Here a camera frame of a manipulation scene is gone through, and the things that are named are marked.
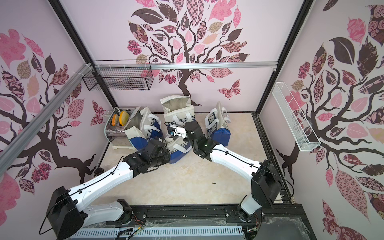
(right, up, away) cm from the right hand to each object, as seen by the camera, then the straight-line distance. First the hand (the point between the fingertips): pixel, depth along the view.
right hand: (189, 122), depth 79 cm
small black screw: (+14, -36, +6) cm, 39 cm away
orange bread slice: (-47, +2, +11) cm, 48 cm away
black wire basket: (-59, +37, +43) cm, 82 cm away
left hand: (-11, -20, +2) cm, 23 cm away
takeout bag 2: (+16, 0, +10) cm, 19 cm away
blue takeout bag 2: (-5, -14, -1) cm, 15 cm away
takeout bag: (-7, +8, +9) cm, 14 cm away
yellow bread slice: (-42, +3, +13) cm, 44 cm away
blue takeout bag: (-25, -2, +2) cm, 26 cm away
